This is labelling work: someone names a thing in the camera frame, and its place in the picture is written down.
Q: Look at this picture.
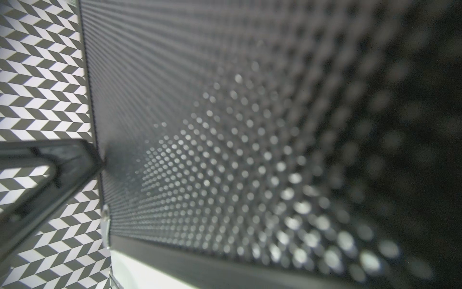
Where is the black poker case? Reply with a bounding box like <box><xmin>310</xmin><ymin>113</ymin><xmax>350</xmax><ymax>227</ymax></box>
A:
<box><xmin>79</xmin><ymin>1</ymin><xmax>462</xmax><ymax>289</ymax></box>

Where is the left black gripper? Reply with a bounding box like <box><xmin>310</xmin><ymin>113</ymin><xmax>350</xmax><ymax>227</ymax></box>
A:
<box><xmin>1</xmin><ymin>139</ymin><xmax>103</xmax><ymax>264</ymax></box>

